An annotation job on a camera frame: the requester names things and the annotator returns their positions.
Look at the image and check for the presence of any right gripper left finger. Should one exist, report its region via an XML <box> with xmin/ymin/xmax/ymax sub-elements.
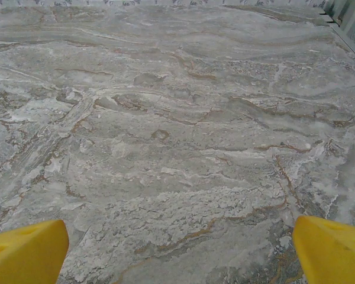
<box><xmin>0</xmin><ymin>219</ymin><xmax>70</xmax><ymax>284</ymax></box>

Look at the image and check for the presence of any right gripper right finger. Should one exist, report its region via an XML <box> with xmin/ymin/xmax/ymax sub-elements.
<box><xmin>292</xmin><ymin>215</ymin><xmax>355</xmax><ymax>284</ymax></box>

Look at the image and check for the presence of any aluminium right side rail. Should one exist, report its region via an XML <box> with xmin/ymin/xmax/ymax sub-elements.
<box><xmin>318</xmin><ymin>7</ymin><xmax>355</xmax><ymax>67</ymax></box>

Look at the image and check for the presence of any aluminium right corner post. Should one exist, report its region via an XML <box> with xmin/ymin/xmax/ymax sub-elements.
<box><xmin>325</xmin><ymin>0</ymin><xmax>355</xmax><ymax>33</ymax></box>

